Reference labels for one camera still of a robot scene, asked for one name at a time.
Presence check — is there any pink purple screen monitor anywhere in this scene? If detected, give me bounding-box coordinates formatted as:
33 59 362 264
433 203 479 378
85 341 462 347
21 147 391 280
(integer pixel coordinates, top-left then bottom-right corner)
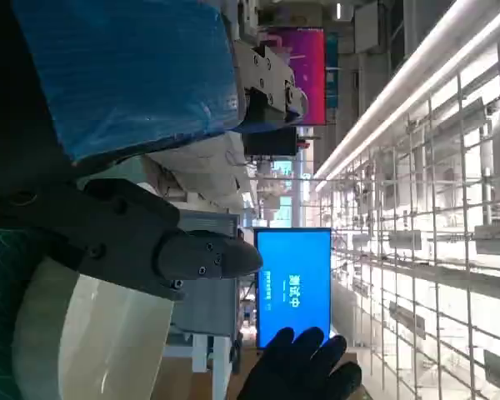
257 26 328 126

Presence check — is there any white square plate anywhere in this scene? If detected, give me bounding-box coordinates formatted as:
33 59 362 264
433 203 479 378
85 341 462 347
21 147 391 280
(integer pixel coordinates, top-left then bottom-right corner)
11 252 177 400

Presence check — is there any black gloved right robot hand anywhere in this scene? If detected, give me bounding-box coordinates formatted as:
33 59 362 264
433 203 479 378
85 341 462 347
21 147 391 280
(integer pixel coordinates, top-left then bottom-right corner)
236 326 363 400

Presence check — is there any green cutting mat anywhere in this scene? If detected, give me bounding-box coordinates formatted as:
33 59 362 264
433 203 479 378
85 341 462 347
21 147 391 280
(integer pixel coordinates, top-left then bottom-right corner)
0 223 41 400

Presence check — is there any blue screen monitor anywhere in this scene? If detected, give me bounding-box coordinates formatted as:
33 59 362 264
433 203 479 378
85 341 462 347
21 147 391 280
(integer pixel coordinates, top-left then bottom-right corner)
252 227 333 350

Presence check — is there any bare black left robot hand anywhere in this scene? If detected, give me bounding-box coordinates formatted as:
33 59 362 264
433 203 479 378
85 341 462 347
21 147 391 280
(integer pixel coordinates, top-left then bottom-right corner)
0 0 309 302

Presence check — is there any white wire ceiling grid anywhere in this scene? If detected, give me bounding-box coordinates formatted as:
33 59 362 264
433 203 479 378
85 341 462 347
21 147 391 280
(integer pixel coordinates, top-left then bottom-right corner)
316 37 500 400

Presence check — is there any white ceiling light strip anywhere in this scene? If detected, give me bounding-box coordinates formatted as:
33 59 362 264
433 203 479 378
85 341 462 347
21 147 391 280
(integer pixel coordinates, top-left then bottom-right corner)
312 0 500 181

